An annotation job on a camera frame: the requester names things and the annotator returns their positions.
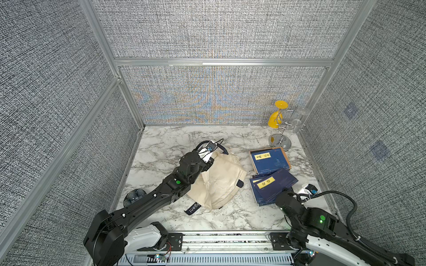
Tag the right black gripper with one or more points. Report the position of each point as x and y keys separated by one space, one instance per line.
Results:
x=288 y=194

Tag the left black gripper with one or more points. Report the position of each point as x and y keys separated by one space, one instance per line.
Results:
x=208 y=164

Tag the cream canvas tote bag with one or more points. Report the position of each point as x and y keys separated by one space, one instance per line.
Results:
x=219 y=184

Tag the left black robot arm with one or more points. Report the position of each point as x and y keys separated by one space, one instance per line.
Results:
x=105 y=238

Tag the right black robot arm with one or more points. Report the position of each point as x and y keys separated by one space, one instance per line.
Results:
x=317 y=230

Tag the blue book stack in bag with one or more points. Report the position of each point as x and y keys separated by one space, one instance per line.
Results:
x=267 y=187

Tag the dark round cup cluster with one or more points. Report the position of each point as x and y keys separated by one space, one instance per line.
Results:
x=133 y=196

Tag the yellow wine glass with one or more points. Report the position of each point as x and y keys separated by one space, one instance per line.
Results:
x=276 y=118

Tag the clear wine glass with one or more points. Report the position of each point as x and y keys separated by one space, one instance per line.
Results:
x=296 y=123

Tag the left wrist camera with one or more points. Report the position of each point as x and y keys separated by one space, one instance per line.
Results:
x=206 y=148

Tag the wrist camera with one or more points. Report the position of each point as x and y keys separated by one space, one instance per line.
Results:
x=308 y=189
x=206 y=148

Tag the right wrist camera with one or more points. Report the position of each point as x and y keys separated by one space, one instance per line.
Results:
x=308 y=189

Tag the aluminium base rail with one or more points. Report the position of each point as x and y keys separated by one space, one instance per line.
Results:
x=234 y=248

